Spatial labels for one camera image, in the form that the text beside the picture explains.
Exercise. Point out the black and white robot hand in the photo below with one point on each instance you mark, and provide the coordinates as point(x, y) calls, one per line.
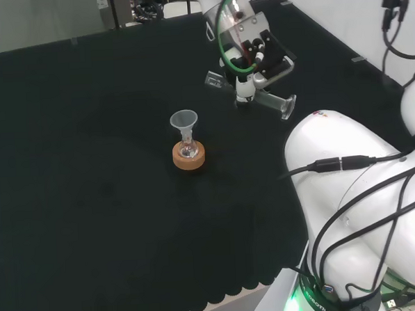
point(270, 56)

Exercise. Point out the clear graduated cylinder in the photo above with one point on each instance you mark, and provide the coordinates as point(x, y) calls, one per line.
point(277, 101)

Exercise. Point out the clear tape strip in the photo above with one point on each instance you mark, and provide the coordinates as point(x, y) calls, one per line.
point(359, 59)
point(74, 40)

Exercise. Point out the clear plastic funnel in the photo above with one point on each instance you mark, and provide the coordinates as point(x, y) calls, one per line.
point(183, 119)

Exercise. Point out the small round-bottom glass flask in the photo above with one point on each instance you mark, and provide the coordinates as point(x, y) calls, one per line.
point(188, 147)

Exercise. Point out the grey cabinet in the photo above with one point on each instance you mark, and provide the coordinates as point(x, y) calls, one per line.
point(113, 9)

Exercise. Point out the black bench cloth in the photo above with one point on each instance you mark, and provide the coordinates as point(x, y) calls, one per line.
point(107, 167)

